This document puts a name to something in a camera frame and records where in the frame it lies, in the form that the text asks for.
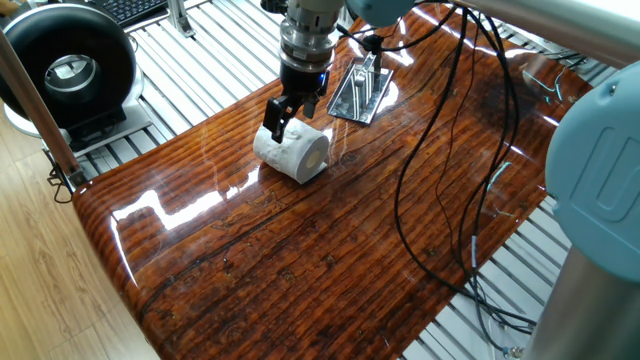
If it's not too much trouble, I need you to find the shiny metal toilet paper holder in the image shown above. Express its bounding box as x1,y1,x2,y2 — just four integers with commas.
326,52,395,125

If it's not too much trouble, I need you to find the black keyboard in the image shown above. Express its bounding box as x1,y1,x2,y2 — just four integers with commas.
87,0,170,29

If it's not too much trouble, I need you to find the white toilet paper roll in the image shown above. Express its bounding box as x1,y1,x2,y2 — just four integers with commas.
252,117,331,185

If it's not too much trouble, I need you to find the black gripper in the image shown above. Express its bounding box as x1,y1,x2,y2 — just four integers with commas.
262,62,331,145

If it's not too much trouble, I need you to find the small aluminium bracket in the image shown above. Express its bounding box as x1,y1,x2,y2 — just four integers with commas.
166,0,196,39

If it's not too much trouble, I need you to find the glossy wood-grain table mat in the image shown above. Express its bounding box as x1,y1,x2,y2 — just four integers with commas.
72,0,594,360

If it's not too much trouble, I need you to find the black ring-shaped device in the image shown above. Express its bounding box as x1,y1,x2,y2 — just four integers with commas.
0,2,151,154

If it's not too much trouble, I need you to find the small tangled black cable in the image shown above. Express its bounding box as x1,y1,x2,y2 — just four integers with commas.
46,149,75,205

